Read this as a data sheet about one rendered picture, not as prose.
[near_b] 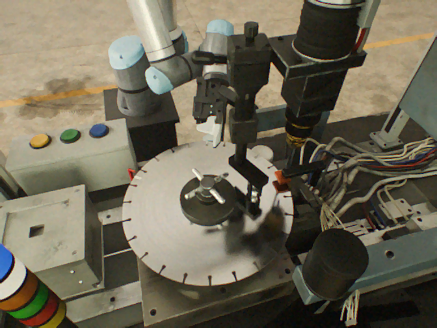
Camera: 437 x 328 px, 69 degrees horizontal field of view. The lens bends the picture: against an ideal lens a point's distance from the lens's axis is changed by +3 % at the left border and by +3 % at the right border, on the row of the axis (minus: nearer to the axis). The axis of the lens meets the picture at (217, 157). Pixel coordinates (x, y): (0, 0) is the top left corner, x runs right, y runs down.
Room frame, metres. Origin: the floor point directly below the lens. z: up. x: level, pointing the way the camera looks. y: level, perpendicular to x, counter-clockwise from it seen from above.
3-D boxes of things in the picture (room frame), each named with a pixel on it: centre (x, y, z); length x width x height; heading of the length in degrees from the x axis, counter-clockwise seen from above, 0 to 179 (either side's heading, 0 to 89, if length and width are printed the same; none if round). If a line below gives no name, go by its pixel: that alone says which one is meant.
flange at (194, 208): (0.35, 0.02, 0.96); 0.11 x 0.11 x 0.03
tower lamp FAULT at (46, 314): (0.14, 0.24, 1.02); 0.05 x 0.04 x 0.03; 16
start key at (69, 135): (0.58, 0.38, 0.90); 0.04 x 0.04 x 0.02
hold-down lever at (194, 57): (0.41, 0.00, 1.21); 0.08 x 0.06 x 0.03; 106
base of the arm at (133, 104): (0.92, 0.29, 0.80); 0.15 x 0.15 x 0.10
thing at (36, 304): (0.14, 0.24, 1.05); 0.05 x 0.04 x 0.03; 16
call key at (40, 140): (0.56, 0.45, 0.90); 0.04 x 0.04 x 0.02
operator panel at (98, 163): (0.57, 0.37, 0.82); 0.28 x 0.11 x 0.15; 106
